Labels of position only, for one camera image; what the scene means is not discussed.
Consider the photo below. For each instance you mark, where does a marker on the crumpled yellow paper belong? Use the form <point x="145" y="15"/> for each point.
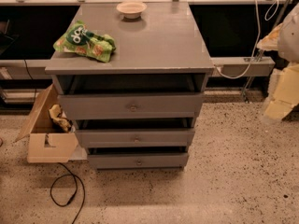
<point x="56" y="114"/>

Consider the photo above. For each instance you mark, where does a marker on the grey drawer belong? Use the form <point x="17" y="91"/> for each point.
<point x="171" y="157"/>
<point x="135" y="138"/>
<point x="127" y="106"/>

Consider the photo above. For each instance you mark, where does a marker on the grey bottom drawer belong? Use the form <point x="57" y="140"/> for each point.
<point x="171" y="157"/>

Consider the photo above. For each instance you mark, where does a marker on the grey top drawer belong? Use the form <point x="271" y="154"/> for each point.
<point x="127" y="106"/>

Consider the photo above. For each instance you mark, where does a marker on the green chip bag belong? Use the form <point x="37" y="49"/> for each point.
<point x="78" y="39"/>

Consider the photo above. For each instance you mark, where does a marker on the grey middle drawer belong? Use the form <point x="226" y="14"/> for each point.
<point x="135" y="138"/>

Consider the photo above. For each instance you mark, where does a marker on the grey drawer cabinet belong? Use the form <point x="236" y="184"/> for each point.
<point x="162" y="52"/>

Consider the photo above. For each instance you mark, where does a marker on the white bowl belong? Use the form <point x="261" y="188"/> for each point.
<point x="131" y="10"/>

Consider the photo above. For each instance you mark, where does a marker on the cardboard box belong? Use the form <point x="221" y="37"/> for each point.
<point x="48" y="143"/>

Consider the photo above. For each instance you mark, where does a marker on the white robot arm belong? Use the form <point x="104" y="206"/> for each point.
<point x="284" y="38"/>

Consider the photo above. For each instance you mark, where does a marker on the metal stand pole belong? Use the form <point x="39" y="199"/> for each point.
<point x="278" y="21"/>

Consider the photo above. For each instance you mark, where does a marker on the grey wall rail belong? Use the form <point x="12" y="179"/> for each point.
<point x="229" y="66"/>

